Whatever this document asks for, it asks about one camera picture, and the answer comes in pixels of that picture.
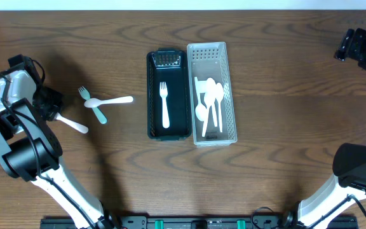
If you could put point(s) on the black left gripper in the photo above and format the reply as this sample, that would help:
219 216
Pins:
49 104

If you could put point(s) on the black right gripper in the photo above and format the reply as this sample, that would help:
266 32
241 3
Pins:
347 44

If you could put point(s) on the white plastic fork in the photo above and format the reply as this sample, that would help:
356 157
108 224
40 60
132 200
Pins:
164 93
77 126

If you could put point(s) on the thick white plastic spoon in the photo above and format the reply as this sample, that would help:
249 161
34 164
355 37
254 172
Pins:
94 102

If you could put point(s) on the thin white spoon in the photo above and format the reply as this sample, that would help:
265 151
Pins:
200 109
219 94
211 87
209 99

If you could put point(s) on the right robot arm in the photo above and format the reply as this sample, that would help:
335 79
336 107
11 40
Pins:
347 184

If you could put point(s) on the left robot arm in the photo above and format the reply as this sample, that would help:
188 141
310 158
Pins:
31 151

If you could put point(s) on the dark green plastic basket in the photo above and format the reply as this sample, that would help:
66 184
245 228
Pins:
168 65

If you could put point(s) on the clear white plastic basket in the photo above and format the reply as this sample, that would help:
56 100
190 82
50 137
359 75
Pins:
210 60

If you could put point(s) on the white label in basket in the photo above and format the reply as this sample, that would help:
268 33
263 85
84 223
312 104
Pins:
202 86

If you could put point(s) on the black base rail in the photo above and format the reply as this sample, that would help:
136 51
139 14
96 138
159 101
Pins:
142 222

